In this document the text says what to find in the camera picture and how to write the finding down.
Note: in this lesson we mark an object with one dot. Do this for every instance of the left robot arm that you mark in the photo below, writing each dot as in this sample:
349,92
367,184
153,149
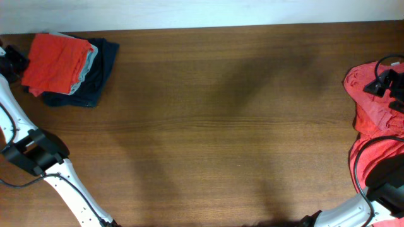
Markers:
41,153

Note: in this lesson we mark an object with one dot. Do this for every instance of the red printed soccer t-shirt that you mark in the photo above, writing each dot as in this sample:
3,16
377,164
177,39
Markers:
35,74

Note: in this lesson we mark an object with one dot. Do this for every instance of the folded light grey garment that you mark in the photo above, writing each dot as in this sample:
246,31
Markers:
86,66

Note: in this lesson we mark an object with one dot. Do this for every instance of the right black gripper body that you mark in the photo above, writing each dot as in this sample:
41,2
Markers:
398,93

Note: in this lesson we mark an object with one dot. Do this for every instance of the red garment at right edge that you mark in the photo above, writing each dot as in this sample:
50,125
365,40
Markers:
373,119

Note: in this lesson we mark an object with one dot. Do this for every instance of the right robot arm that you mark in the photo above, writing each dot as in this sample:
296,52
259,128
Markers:
380,202

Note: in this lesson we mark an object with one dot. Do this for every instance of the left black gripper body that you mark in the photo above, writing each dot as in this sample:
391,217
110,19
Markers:
11,64

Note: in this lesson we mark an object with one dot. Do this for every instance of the folded dark navy garment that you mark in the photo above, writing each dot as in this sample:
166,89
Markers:
88,94

